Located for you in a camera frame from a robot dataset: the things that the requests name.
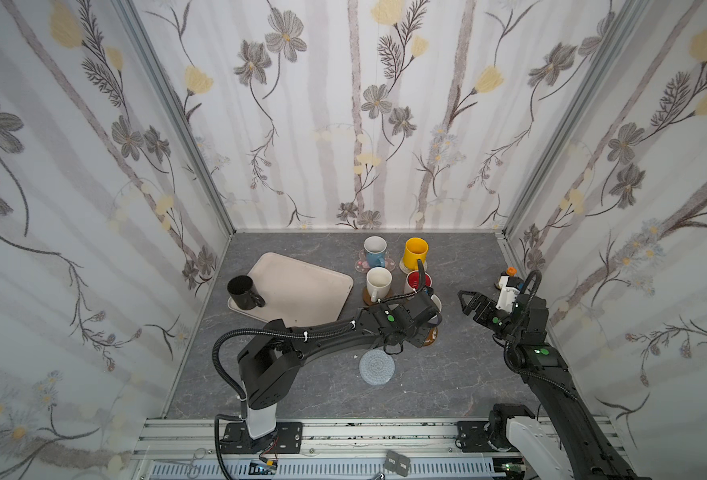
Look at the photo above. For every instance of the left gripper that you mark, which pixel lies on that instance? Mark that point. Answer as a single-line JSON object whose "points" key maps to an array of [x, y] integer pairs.
{"points": [[424, 309]]}

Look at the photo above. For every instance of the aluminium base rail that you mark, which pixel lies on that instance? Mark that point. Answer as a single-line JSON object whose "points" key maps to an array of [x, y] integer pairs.
{"points": [[418, 448]]}

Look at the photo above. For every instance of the blue mug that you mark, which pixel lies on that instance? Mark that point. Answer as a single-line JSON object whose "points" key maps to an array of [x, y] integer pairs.
{"points": [[375, 248]]}

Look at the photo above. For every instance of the white braided round coaster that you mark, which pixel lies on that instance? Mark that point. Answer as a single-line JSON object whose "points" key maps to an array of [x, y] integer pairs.
{"points": [[413, 271]]}

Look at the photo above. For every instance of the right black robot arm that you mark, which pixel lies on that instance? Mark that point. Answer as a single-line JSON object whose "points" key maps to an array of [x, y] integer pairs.
{"points": [[582, 450]]}

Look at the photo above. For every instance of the yellow mug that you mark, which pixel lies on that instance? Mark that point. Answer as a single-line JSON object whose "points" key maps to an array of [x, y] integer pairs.
{"points": [[415, 253]]}

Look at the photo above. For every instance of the beige plastic tray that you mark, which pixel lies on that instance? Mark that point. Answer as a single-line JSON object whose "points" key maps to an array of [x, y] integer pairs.
{"points": [[301, 294]]}

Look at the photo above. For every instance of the grey blue round coaster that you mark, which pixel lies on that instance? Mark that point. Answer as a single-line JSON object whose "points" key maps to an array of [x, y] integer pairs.
{"points": [[376, 367]]}

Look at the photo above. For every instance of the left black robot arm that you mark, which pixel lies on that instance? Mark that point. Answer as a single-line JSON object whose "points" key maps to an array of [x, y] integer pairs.
{"points": [[269, 364]]}

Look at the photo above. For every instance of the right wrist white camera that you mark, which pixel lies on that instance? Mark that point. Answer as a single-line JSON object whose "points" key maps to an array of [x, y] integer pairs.
{"points": [[509, 289]]}

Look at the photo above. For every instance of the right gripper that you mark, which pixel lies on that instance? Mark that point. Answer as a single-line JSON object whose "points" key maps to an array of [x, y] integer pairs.
{"points": [[485, 309]]}

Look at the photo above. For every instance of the brown round wooden coaster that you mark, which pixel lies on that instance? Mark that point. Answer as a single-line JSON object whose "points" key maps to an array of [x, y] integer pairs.
{"points": [[367, 297]]}

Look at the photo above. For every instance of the red interior white mug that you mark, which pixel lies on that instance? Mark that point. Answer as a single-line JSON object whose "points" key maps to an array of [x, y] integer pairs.
{"points": [[415, 280]]}

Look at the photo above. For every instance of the lavender mug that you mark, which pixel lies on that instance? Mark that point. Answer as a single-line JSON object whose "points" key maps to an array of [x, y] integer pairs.
{"points": [[437, 302]]}

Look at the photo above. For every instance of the black mug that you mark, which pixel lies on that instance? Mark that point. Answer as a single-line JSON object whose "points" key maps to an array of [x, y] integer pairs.
{"points": [[243, 291]]}

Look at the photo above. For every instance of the dark brown glossy round coaster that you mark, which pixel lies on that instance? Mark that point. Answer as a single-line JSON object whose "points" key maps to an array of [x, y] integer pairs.
{"points": [[431, 337]]}

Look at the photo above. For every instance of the pink cherry blossom coaster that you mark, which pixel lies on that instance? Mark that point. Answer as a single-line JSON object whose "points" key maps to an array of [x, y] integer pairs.
{"points": [[362, 266]]}

